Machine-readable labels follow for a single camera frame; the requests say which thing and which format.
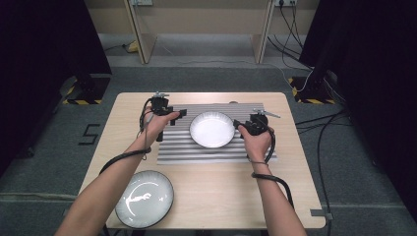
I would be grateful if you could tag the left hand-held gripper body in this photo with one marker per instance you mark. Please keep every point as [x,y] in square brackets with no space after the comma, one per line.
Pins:
[160,105]

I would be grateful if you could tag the white ridged plate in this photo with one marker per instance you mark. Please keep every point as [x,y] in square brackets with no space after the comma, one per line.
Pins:
[212,129]

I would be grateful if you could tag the white power strip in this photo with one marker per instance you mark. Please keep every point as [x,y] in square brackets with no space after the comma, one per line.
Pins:
[285,2]

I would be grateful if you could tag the person's right hand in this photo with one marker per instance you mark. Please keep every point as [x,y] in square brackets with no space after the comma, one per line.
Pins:
[257,144]

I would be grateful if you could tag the grey metal table bracket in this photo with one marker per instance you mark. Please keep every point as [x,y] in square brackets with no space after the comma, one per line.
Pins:
[319,213]

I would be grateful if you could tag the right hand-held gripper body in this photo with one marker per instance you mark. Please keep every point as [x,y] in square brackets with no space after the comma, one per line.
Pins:
[259,124]

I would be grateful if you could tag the yellow object on floor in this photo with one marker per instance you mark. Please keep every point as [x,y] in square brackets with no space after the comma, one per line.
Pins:
[132,47]

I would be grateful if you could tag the grey striped placemat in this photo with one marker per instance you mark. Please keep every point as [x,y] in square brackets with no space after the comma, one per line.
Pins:
[203,152]

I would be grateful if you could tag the dark-rimmed grey plate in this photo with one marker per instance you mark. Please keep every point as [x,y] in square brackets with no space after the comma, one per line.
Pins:
[144,200]

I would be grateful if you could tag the black curtain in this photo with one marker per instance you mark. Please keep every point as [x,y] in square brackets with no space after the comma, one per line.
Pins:
[370,65]
[39,65]

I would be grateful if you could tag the stand base with hazard tape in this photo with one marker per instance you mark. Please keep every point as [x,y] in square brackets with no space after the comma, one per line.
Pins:
[83,95]
[309,95]

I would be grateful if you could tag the beige wooden desk leg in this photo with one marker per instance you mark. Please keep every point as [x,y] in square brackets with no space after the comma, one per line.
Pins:
[142,36]
[262,36]

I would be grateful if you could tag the person's left hand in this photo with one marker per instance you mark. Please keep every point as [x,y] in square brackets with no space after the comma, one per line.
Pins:
[157,128]

